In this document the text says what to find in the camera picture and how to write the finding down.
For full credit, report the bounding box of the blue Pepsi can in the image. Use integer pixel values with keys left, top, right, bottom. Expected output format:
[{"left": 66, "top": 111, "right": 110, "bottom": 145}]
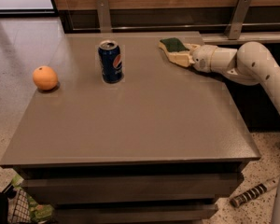
[{"left": 98, "top": 40, "right": 123, "bottom": 83}]

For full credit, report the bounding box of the green snack bag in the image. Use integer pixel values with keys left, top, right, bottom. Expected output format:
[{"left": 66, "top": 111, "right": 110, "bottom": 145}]
[{"left": 11, "top": 175, "right": 53, "bottom": 224}]

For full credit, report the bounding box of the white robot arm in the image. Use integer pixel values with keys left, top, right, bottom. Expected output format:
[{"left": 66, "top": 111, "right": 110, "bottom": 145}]
[{"left": 159, "top": 38, "right": 280, "bottom": 224}]

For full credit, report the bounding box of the grey drawer cabinet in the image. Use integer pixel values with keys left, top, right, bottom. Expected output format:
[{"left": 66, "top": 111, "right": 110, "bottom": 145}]
[{"left": 1, "top": 34, "right": 259, "bottom": 224}]

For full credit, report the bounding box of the black white striped handle tool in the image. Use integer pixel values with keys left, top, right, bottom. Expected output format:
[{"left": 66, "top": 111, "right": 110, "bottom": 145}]
[{"left": 230, "top": 178, "right": 277, "bottom": 208}]

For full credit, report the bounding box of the orange fruit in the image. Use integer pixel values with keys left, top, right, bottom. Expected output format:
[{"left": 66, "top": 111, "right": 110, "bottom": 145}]
[{"left": 33, "top": 65, "right": 58, "bottom": 91}]

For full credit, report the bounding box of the metal bracket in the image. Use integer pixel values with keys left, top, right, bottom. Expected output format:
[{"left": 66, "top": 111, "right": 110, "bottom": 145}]
[
  {"left": 95, "top": 0, "right": 112, "bottom": 33},
  {"left": 225, "top": 0, "right": 252, "bottom": 40}
]

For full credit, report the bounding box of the right metal bracket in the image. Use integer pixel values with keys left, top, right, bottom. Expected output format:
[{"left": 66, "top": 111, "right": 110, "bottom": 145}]
[{"left": 225, "top": 0, "right": 252, "bottom": 40}]

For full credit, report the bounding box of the metal rail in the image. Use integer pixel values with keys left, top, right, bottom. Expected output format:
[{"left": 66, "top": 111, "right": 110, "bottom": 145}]
[{"left": 72, "top": 21, "right": 280, "bottom": 32}]

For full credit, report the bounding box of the black bag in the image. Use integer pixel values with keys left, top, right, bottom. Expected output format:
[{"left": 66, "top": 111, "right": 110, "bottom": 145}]
[{"left": 0, "top": 183, "right": 16, "bottom": 224}]

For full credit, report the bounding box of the left metal bracket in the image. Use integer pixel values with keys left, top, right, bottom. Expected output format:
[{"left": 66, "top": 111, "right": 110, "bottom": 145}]
[{"left": 95, "top": 0, "right": 112, "bottom": 33}]

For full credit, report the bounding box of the green and yellow sponge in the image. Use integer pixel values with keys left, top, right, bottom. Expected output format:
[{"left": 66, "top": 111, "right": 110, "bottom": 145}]
[{"left": 159, "top": 37, "right": 189, "bottom": 53}]

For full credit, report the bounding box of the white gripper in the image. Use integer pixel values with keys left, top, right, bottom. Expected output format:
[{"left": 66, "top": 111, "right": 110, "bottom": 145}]
[{"left": 167, "top": 43, "right": 217, "bottom": 73}]

